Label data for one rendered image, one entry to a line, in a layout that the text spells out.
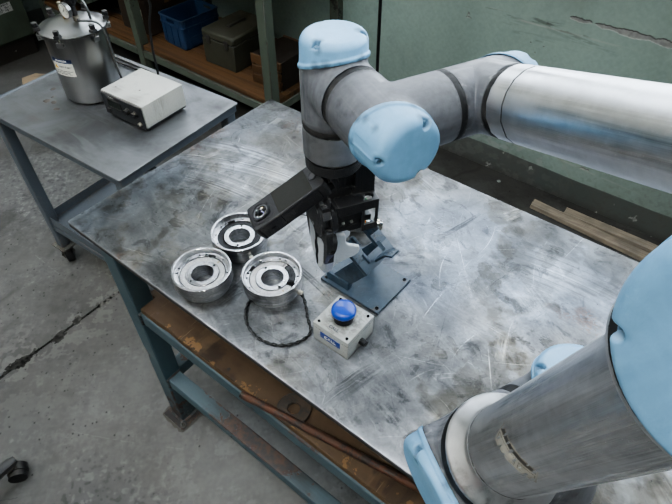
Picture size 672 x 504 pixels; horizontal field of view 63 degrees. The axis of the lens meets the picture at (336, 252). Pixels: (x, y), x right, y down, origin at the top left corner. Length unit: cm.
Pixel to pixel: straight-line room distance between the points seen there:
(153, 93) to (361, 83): 116
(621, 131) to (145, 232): 89
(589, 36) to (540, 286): 136
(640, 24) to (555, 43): 29
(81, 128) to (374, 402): 121
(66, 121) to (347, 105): 132
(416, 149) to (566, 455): 28
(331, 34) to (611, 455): 45
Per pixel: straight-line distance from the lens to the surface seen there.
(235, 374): 118
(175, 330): 128
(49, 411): 195
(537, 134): 52
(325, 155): 64
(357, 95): 54
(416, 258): 104
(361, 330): 87
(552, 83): 52
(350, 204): 70
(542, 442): 43
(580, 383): 37
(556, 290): 105
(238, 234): 107
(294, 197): 70
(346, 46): 58
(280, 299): 93
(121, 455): 180
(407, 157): 52
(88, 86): 180
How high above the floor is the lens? 155
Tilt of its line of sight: 46 degrees down
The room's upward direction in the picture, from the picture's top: straight up
